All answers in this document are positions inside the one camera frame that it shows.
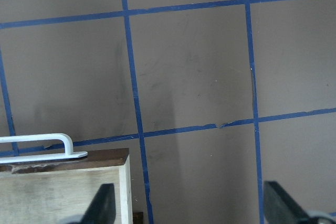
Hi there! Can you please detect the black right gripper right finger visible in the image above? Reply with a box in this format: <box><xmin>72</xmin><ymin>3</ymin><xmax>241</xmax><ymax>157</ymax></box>
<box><xmin>263</xmin><ymin>181</ymin><xmax>315</xmax><ymax>224</ymax></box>

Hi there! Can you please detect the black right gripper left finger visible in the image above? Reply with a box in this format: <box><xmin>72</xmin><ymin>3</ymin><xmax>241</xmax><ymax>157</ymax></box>
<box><xmin>81</xmin><ymin>183</ymin><xmax>116</xmax><ymax>224</ymax></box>

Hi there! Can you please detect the wooden drawer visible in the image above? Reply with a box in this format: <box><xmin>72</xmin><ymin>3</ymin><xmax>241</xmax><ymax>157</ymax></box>
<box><xmin>1</xmin><ymin>148</ymin><xmax>133</xmax><ymax>223</ymax></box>

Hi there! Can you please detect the white plastic drawer handle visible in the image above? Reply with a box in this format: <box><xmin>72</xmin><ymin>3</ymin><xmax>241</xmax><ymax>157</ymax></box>
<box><xmin>0</xmin><ymin>133</ymin><xmax>88</xmax><ymax>164</ymax></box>

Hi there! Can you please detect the dark brown wooden drawer cabinet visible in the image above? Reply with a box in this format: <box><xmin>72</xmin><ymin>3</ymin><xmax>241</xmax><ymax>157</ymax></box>
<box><xmin>132</xmin><ymin>212</ymin><xmax>144</xmax><ymax>224</ymax></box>

